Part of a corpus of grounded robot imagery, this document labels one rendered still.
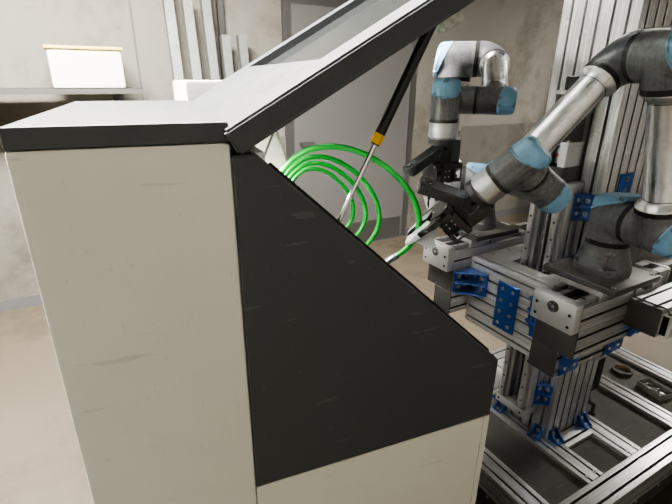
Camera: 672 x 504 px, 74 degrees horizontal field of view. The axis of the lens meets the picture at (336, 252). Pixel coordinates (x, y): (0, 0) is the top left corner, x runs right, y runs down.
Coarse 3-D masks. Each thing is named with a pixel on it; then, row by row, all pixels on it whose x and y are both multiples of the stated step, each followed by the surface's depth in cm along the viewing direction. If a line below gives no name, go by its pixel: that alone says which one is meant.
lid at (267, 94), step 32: (352, 0) 128; (384, 0) 107; (416, 0) 72; (448, 0) 69; (320, 32) 120; (352, 32) 91; (384, 32) 67; (416, 32) 68; (256, 64) 123; (288, 64) 86; (320, 64) 68; (352, 64) 66; (224, 96) 96; (256, 96) 74; (288, 96) 64; (320, 96) 66; (256, 128) 64
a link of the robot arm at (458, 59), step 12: (444, 48) 152; (456, 48) 151; (468, 48) 150; (444, 60) 153; (456, 60) 152; (468, 60) 151; (444, 72) 155; (456, 72) 153; (468, 72) 154; (456, 168) 164
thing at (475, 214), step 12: (468, 192) 98; (444, 204) 103; (468, 204) 100; (480, 204) 97; (492, 204) 102; (432, 216) 103; (444, 216) 102; (456, 216) 100; (468, 216) 102; (480, 216) 101; (444, 228) 104; (456, 228) 103; (468, 228) 101; (456, 240) 104
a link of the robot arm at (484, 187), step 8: (480, 176) 96; (488, 176) 94; (472, 184) 97; (480, 184) 96; (488, 184) 95; (480, 192) 96; (488, 192) 95; (496, 192) 95; (488, 200) 96; (496, 200) 97
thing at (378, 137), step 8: (432, 32) 73; (424, 40) 73; (416, 48) 73; (424, 48) 73; (416, 56) 74; (408, 64) 74; (416, 64) 74; (408, 72) 74; (400, 80) 75; (408, 80) 75; (400, 88) 75; (392, 96) 75; (400, 96) 75; (392, 104) 75; (384, 112) 76; (392, 112) 76; (384, 120) 76; (384, 128) 76; (376, 136) 77; (384, 136) 77; (376, 144) 77; (368, 160) 78; (360, 176) 79; (352, 192) 79; (344, 208) 80
